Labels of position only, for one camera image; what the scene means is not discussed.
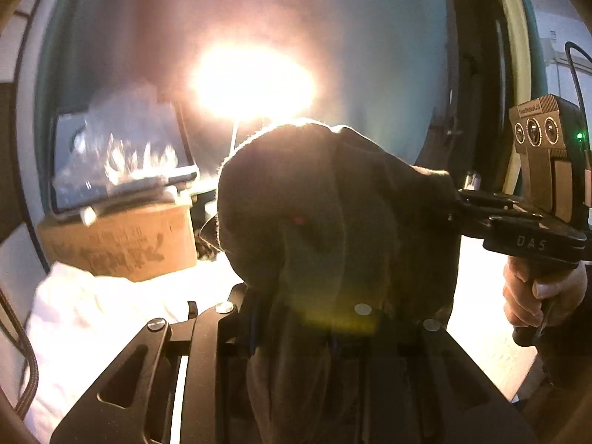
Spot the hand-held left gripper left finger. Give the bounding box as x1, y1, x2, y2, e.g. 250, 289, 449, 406
50, 286, 260, 444

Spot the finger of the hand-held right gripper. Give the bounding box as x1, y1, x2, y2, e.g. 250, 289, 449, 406
446, 189, 545, 238

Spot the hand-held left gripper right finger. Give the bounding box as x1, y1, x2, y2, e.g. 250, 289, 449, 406
330, 303, 540, 444

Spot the dark brown shirt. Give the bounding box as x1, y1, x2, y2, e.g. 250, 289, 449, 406
216, 117, 464, 444

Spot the person's right forearm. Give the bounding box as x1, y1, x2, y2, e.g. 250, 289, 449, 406
522, 333, 592, 444

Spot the person's right hand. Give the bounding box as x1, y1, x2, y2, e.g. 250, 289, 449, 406
502, 256, 589, 341

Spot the white table cover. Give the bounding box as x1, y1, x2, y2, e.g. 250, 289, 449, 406
176, 235, 558, 408

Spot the yellow-green curtain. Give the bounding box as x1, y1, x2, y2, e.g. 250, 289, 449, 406
487, 0, 534, 197

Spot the white garment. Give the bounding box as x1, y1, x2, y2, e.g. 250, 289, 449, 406
23, 261, 242, 428

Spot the teal curtain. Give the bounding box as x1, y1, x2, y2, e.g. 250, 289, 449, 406
522, 0, 549, 118

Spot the white air conditioner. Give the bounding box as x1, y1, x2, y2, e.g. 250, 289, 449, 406
540, 31, 592, 74

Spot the cardboard box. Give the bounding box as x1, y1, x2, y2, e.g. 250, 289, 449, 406
36, 202, 198, 284

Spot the black tablet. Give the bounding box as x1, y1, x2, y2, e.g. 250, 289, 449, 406
49, 101, 198, 216

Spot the white desk lamp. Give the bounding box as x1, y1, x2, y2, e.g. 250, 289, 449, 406
189, 43, 321, 159

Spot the black cable bundle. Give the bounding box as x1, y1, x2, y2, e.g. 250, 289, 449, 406
197, 235, 223, 260

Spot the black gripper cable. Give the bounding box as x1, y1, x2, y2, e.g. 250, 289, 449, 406
565, 41, 592, 117

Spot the black braided cable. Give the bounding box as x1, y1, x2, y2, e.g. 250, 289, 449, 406
0, 286, 41, 420

